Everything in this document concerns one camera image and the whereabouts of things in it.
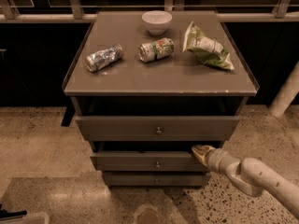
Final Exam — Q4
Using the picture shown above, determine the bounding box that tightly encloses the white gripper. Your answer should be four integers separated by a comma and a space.
192, 145, 241, 180

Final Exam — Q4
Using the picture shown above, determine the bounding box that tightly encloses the grey drawer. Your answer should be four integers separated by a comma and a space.
102, 171, 210, 187
89, 141, 224, 173
76, 116, 239, 142

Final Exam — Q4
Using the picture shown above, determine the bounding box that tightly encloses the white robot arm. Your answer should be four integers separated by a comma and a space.
192, 145, 299, 218

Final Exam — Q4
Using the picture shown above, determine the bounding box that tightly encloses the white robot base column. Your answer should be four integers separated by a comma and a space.
269, 61, 299, 118

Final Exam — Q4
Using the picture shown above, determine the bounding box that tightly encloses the grey drawer cabinet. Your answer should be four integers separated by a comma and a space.
61, 10, 259, 189

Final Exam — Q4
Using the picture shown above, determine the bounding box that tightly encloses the grey bottom drawer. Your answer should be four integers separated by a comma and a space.
102, 171, 210, 187

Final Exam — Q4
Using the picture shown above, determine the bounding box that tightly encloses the grey top drawer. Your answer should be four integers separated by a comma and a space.
76, 116, 239, 142

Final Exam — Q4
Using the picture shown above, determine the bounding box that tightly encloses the green chip bag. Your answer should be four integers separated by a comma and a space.
182, 21, 235, 71

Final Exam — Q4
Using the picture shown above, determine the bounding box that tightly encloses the silver green orange can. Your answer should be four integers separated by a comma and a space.
139, 37, 174, 63

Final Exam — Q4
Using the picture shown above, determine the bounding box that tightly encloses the white bowl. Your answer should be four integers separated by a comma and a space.
142, 10, 172, 35

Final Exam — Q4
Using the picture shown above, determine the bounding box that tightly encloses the crushed silver blue can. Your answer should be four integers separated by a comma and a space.
85, 44, 123, 73

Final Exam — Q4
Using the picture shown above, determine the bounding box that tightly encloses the metal window railing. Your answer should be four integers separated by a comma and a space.
0, 0, 299, 22

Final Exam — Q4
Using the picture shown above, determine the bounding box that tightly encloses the black object bottom left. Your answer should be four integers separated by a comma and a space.
0, 203, 50, 224

